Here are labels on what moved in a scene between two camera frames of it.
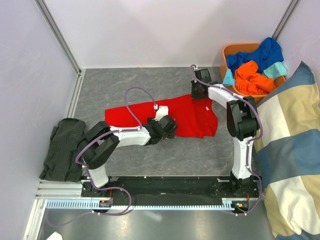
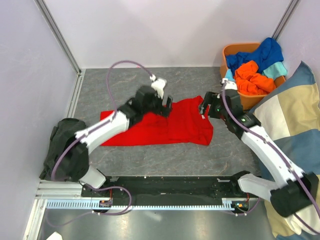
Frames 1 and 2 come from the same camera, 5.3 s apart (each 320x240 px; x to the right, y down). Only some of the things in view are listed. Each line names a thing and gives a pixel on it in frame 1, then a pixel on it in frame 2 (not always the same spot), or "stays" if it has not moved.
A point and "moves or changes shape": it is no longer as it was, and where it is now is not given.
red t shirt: [194, 117] moves or changes shape
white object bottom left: [55, 236] stays
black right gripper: [193, 95] → [209, 97]
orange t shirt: [248, 80] stays
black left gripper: [170, 135] → [161, 109]
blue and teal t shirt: [269, 57] stays
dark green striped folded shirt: [62, 163] stays
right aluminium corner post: [289, 12] stays
